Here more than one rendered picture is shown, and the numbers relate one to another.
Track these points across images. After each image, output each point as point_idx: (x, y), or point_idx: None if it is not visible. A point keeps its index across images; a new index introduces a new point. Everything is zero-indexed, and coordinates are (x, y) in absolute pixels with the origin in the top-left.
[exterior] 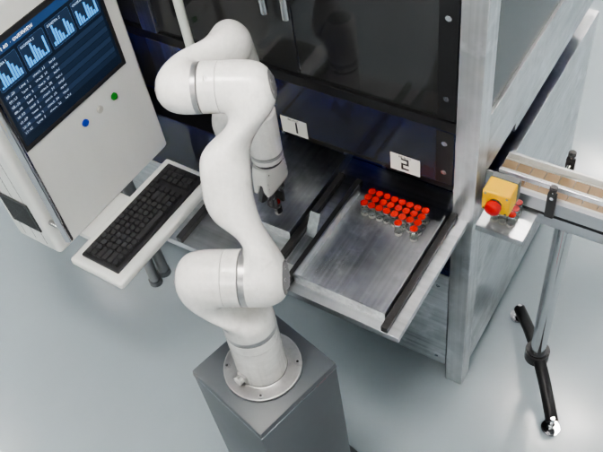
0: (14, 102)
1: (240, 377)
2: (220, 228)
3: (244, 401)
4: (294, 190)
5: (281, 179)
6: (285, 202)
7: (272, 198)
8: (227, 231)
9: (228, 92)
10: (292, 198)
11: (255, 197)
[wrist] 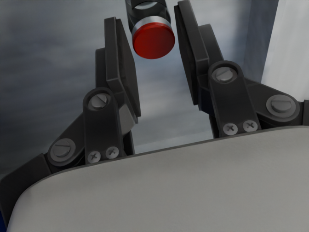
0: None
1: None
2: (297, 77)
3: None
4: (0, 29)
5: (140, 218)
6: (77, 10)
7: (247, 86)
8: (307, 56)
9: None
10: (35, 1)
11: (145, 93)
